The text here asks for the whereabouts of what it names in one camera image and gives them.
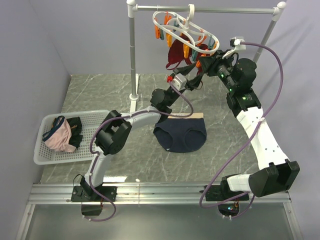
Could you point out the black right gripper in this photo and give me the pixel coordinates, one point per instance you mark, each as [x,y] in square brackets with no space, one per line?
[210,64]

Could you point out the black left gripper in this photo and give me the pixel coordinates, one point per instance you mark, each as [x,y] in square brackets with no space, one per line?
[194,83]

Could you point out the orange clothespin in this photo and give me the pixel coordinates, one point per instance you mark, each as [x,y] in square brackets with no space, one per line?
[159,34]
[169,40]
[198,64]

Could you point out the dark red lace bra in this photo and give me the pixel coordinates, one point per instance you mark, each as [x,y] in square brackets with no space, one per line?
[176,57]

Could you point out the navy blue underwear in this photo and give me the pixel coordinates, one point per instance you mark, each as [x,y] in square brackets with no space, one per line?
[181,134]

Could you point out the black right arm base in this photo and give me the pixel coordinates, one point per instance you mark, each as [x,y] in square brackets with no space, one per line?
[212,193]

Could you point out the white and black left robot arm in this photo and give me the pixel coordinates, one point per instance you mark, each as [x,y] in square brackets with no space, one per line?
[111,136]

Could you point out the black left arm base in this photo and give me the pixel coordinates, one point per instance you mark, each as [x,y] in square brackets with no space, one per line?
[91,202]

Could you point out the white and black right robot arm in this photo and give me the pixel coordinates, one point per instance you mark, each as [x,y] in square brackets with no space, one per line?
[276,172]

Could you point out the white plastic clip hanger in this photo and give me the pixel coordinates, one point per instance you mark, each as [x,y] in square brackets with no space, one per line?
[184,30]

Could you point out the black lace underwear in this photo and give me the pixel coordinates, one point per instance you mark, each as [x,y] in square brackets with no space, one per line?
[76,131]

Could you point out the pink underwear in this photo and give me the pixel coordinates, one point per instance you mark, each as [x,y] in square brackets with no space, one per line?
[57,139]

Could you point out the teal clothespin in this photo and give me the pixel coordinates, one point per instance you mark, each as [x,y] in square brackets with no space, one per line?
[213,43]
[194,56]

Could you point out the yellow-orange clothespin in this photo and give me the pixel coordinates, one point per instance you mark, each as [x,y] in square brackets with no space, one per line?
[186,51]

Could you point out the silver clothes rack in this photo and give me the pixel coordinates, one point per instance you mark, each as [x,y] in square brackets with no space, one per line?
[133,7]

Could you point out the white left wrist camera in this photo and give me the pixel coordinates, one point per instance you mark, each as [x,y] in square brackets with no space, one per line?
[178,81]

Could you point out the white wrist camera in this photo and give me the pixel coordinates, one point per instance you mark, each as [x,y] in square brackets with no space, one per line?
[236,46]
[178,81]

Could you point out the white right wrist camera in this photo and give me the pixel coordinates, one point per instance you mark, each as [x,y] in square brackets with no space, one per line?
[236,46]

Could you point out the aluminium mounting rail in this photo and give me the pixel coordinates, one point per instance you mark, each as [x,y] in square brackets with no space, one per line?
[142,193]

